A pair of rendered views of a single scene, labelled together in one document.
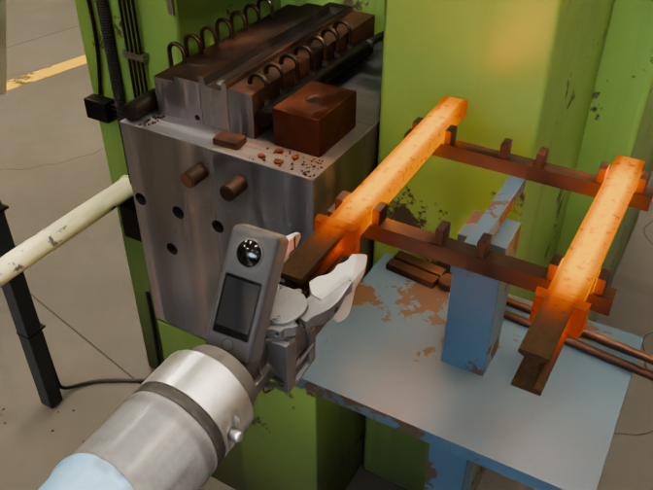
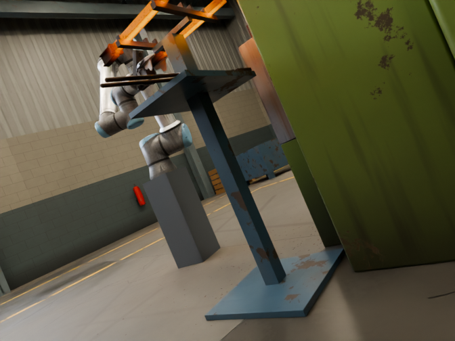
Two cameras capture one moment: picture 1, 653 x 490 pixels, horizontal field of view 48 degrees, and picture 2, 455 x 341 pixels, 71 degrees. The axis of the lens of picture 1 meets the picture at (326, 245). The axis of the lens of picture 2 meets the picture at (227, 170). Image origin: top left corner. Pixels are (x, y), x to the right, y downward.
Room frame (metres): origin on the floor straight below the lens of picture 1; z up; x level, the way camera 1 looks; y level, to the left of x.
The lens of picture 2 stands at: (0.88, -1.34, 0.45)
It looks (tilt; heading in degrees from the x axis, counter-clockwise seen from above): 0 degrees down; 99
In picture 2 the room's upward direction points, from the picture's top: 23 degrees counter-clockwise
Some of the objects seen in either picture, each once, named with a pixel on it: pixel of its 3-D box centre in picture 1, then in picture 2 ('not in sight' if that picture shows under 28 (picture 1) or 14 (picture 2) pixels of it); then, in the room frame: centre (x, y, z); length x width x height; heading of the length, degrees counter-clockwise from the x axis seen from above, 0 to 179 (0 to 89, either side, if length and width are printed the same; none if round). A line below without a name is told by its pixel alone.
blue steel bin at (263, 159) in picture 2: not in sight; (264, 162); (0.65, 5.70, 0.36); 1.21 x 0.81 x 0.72; 126
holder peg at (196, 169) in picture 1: (194, 175); not in sight; (1.01, 0.21, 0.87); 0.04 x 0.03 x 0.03; 150
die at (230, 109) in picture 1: (273, 57); not in sight; (1.28, 0.10, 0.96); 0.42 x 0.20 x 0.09; 150
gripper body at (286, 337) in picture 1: (253, 349); (143, 76); (0.48, 0.07, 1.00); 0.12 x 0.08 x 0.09; 151
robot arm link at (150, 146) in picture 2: not in sight; (154, 148); (0.18, 0.70, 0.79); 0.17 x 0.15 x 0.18; 179
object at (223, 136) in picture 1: (229, 140); not in sight; (1.03, 0.15, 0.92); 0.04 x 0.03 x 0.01; 63
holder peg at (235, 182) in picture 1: (233, 188); not in sight; (0.97, 0.15, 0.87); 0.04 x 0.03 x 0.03; 150
